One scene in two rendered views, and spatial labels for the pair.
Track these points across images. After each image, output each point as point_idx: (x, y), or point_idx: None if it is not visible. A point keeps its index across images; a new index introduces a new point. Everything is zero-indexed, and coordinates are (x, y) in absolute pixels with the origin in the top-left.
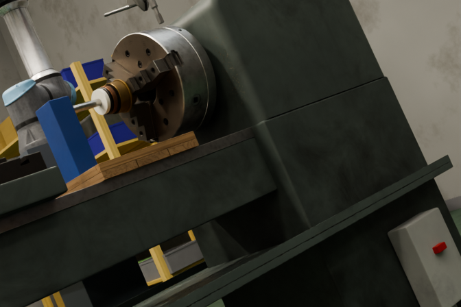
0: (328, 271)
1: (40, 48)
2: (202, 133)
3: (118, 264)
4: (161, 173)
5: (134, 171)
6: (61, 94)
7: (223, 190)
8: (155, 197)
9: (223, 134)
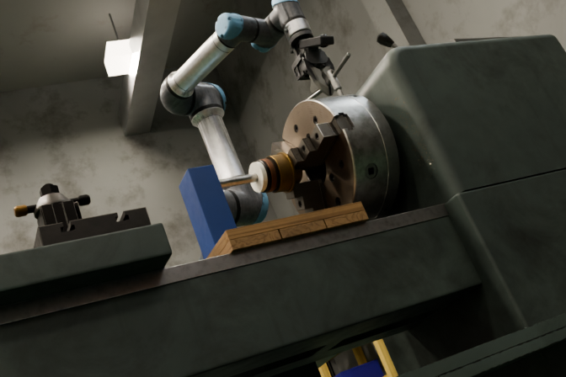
0: None
1: (232, 154)
2: None
3: None
4: (315, 249)
5: (277, 244)
6: (250, 199)
7: (402, 278)
8: (304, 278)
9: None
